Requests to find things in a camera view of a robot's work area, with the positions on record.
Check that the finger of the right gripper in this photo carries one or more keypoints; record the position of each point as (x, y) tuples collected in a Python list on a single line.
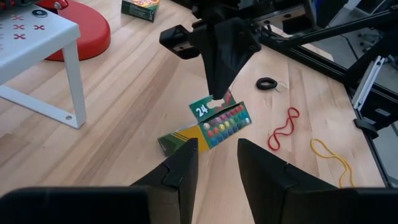
[(205, 43), (236, 49)]

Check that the red desk lamp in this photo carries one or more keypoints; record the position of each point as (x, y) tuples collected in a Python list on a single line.
[(90, 31)]

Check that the silver aluminium bracket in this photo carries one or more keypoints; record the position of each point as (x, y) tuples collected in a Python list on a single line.
[(368, 82)]

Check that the red rubber band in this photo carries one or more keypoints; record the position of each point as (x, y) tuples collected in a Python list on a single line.
[(287, 127)]

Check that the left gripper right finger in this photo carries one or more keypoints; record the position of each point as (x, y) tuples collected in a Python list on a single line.
[(295, 205)]

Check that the yellow rubber band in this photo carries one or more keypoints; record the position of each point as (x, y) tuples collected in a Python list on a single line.
[(332, 155)]

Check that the white perforated metal riser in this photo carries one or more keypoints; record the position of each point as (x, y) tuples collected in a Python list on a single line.
[(37, 40)]

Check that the yellow green crayon box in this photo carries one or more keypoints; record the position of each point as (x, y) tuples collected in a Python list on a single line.
[(140, 7), (224, 127)]

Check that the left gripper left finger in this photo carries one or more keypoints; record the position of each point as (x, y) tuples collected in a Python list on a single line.
[(140, 205)]

